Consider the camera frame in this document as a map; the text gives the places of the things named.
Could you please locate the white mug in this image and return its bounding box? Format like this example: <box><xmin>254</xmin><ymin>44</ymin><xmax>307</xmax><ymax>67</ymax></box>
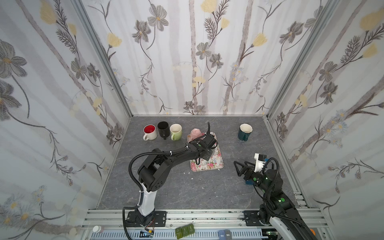
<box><xmin>143</xmin><ymin>125</ymin><xmax>158</xmax><ymax>141</ymax></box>

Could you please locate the dark green mug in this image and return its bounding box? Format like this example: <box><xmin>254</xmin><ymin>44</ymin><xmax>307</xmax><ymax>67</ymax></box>
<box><xmin>238</xmin><ymin>124</ymin><xmax>253</xmax><ymax>142</ymax></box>

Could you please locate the green circuit board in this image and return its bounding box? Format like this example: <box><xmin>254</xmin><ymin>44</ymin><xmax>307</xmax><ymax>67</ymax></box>
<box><xmin>175</xmin><ymin>224</ymin><xmax>195</xmax><ymax>240</ymax></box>

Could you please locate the white round cap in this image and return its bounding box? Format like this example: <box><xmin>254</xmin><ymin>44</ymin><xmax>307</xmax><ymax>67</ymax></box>
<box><xmin>92</xmin><ymin>226</ymin><xmax>104</xmax><ymax>234</ymax></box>

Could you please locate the blue grey connector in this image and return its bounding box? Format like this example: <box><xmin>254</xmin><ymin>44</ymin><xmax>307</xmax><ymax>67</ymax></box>
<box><xmin>218</xmin><ymin>230</ymin><xmax>232</xmax><ymax>240</ymax></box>

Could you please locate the pink mug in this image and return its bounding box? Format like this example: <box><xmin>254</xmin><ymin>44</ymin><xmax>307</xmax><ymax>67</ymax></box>
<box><xmin>189</xmin><ymin>129</ymin><xmax>205</xmax><ymax>142</ymax></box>

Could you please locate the light green mug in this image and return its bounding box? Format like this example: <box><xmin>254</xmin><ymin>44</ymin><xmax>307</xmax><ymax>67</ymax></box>
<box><xmin>170</xmin><ymin>124</ymin><xmax>183</xmax><ymax>141</ymax></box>

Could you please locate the black corrugated cable conduit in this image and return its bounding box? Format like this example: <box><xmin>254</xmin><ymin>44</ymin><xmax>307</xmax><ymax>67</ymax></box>
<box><xmin>128</xmin><ymin>148</ymin><xmax>187</xmax><ymax>193</ymax></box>

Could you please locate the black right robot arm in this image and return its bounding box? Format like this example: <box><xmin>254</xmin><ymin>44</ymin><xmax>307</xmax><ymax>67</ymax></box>
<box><xmin>234</xmin><ymin>158</ymin><xmax>316</xmax><ymax>240</ymax></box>

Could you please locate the floral serving tray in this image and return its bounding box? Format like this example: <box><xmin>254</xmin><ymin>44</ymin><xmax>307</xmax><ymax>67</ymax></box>
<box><xmin>187</xmin><ymin>134</ymin><xmax>224</xmax><ymax>172</ymax></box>

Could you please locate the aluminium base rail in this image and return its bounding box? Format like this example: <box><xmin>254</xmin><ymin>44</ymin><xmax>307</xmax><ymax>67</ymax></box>
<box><xmin>79</xmin><ymin>208</ymin><xmax>334</xmax><ymax>240</ymax></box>

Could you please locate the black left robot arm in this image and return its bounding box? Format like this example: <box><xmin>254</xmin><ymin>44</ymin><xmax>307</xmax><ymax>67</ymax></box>
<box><xmin>123</xmin><ymin>122</ymin><xmax>218</xmax><ymax>227</ymax></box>

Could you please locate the black mug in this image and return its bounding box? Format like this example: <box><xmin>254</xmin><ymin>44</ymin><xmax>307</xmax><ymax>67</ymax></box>
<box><xmin>157</xmin><ymin>121</ymin><xmax>171</xmax><ymax>140</ymax></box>

